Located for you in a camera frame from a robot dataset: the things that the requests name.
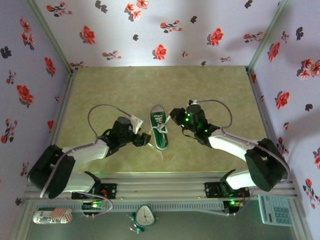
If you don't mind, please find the green canvas sneaker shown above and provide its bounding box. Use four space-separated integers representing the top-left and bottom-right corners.
149 104 169 151

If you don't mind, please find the white shoelace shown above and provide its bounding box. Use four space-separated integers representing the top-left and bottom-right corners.
146 115 174 161

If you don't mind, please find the teal alarm clock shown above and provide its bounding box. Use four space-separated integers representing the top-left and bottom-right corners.
128 204 159 235

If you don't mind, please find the striped printed tin can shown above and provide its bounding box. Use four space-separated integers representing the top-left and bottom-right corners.
32 206 74 225

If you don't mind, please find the light blue calculator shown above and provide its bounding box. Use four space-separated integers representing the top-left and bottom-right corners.
257 193 294 227

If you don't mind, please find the grey right arm cable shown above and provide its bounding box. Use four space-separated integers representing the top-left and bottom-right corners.
191 99 291 217

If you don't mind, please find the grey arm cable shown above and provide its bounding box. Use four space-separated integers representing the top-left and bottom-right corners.
191 99 291 217
39 104 137 217

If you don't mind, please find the aluminium rail frame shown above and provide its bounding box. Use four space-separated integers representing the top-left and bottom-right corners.
23 171 300 201

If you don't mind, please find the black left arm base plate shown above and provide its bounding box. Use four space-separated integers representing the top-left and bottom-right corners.
71 183 118 200

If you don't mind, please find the aluminium side rail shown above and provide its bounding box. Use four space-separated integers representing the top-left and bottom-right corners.
246 67 285 180
37 69 78 182

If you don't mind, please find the grey slotted cable duct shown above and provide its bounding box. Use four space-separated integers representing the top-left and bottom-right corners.
36 201 225 213

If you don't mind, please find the grey left arm cable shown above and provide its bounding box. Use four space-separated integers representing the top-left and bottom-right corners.
39 104 137 217

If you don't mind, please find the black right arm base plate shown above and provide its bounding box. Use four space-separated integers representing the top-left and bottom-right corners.
204 181 250 199

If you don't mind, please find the aluminium corner post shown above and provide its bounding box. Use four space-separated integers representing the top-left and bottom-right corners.
246 0 294 73
26 0 76 76

